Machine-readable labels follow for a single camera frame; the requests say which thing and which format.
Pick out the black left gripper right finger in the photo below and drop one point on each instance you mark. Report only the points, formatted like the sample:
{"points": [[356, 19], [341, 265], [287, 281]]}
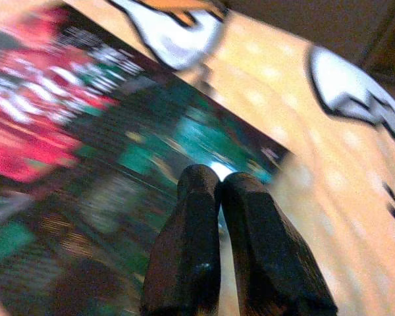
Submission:
{"points": [[270, 256]]}

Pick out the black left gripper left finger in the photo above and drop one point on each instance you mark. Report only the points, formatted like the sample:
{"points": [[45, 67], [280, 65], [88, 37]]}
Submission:
{"points": [[184, 256]]}

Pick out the dark red and green book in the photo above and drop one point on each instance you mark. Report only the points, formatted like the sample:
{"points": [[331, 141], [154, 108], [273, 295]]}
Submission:
{"points": [[85, 131]]}

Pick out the yellow cartoon egg blanket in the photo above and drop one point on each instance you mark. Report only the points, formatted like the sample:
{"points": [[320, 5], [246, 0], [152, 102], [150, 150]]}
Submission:
{"points": [[316, 164]]}

